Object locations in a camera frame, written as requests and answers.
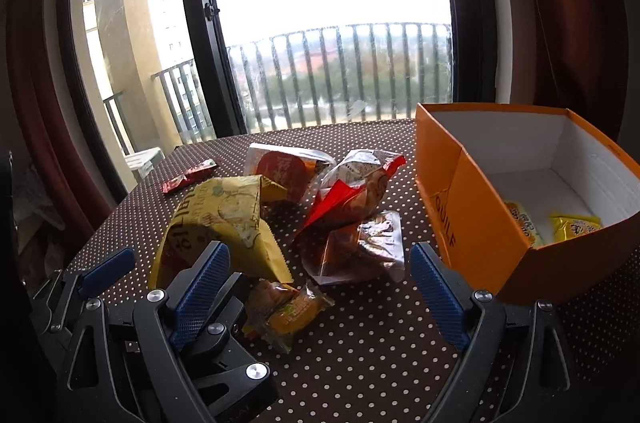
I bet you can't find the clear packet with red-brown label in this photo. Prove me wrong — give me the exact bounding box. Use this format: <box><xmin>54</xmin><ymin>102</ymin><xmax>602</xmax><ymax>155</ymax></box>
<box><xmin>243</xmin><ymin>143</ymin><xmax>337</xmax><ymax>204</ymax></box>

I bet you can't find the small yellow snack packet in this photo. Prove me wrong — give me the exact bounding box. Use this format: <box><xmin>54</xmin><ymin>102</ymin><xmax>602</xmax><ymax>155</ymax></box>
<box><xmin>549</xmin><ymin>213</ymin><xmax>603</xmax><ymax>245</ymax></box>

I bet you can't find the pale yellow snack packet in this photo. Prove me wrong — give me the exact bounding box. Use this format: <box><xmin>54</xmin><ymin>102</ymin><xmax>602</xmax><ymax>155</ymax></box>
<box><xmin>504</xmin><ymin>200</ymin><xmax>546</xmax><ymax>248</ymax></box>

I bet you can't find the small orange-green snack packet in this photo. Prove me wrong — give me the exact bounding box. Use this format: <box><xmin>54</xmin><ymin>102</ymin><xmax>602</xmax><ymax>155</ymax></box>
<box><xmin>241</xmin><ymin>279</ymin><xmax>335</xmax><ymax>354</ymax></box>

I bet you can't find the orange cardboard box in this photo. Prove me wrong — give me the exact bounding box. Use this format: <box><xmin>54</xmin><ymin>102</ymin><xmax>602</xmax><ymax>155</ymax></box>
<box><xmin>415</xmin><ymin>102</ymin><xmax>640</xmax><ymax>306</ymax></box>

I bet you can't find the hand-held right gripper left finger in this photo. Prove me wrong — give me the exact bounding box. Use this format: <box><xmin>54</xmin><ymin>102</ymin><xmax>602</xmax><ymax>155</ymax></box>
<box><xmin>55</xmin><ymin>240</ymin><xmax>233</xmax><ymax>423</ymax></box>

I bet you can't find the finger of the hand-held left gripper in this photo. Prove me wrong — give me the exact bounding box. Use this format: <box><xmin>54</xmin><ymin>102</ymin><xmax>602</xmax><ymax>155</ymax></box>
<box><xmin>30</xmin><ymin>247</ymin><xmax>137</xmax><ymax>336</ymax></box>
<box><xmin>185</xmin><ymin>273</ymin><xmax>279</xmax><ymax>422</ymax></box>

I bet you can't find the dark balcony railing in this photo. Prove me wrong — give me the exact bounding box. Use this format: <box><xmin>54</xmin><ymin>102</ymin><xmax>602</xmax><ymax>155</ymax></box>
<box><xmin>102</xmin><ymin>22</ymin><xmax>453</xmax><ymax>154</ymax></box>

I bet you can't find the dark red curtain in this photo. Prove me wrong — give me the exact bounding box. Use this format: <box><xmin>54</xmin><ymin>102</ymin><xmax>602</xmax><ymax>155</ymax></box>
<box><xmin>5</xmin><ymin>0</ymin><xmax>116</xmax><ymax>254</ymax></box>
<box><xmin>480</xmin><ymin>0</ymin><xmax>631</xmax><ymax>124</ymax></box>

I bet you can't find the clear brown snack packet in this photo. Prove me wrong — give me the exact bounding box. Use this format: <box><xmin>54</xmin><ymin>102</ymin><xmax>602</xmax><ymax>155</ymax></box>
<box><xmin>302</xmin><ymin>210</ymin><xmax>406</xmax><ymax>286</ymax></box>

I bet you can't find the small red sachet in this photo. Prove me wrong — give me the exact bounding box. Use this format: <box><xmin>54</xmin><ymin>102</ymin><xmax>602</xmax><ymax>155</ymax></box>
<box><xmin>161</xmin><ymin>158</ymin><xmax>217</xmax><ymax>194</ymax></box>

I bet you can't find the black window frame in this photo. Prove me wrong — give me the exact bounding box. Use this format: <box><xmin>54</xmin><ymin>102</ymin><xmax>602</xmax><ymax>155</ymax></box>
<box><xmin>55</xmin><ymin>0</ymin><xmax>501</xmax><ymax>204</ymax></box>

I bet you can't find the white plastic chair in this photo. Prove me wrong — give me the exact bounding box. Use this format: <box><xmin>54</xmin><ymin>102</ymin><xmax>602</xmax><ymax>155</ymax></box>
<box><xmin>122</xmin><ymin>146</ymin><xmax>166</xmax><ymax>184</ymax></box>

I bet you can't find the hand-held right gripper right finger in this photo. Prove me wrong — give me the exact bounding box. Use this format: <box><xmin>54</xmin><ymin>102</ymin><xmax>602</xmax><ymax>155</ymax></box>
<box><xmin>409</xmin><ymin>242</ymin><xmax>573</xmax><ymax>423</ymax></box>

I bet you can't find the red and clear snack bag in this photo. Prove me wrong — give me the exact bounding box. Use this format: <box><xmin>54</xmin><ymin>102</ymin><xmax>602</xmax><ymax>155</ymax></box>
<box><xmin>291</xmin><ymin>149</ymin><xmax>407</xmax><ymax>246</ymax></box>

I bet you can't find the large yellow snack bag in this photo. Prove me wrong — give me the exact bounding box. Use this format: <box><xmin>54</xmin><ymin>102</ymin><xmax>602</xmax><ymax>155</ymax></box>
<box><xmin>148</xmin><ymin>174</ymin><xmax>295</xmax><ymax>291</ymax></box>

